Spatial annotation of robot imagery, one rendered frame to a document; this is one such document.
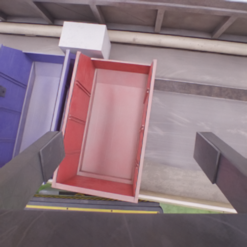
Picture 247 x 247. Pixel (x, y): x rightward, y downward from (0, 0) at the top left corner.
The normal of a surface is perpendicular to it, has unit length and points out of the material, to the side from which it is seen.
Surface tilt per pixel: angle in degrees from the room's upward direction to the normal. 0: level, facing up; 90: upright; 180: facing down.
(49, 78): 0
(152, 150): 0
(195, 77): 0
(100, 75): 29
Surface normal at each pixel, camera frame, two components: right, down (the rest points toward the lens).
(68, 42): -0.07, -0.12
